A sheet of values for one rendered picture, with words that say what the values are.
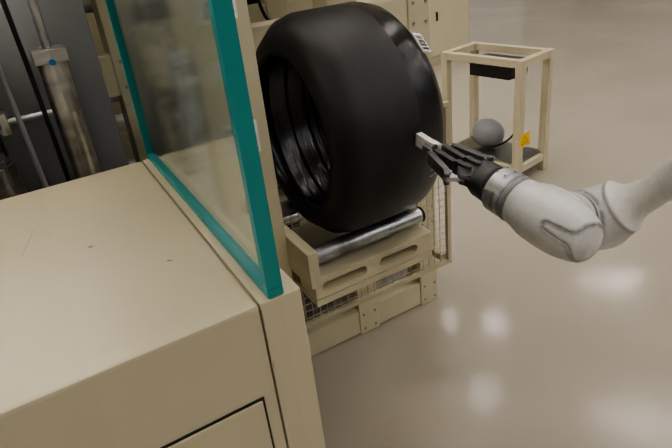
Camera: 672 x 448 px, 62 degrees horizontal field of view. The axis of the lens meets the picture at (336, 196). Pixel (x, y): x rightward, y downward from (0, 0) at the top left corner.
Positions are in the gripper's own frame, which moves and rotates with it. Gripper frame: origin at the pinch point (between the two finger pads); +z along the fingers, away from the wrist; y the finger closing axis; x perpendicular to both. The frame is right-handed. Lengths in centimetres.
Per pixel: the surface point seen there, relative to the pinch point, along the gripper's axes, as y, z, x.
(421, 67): -5.4, 10.3, -13.0
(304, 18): 12.2, 30.5, -22.0
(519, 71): -179, 132, 64
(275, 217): 28.4, 20.4, 20.1
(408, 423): -11, 12, 121
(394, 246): 1.3, 8.7, 33.0
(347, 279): 15.7, 8.7, 37.3
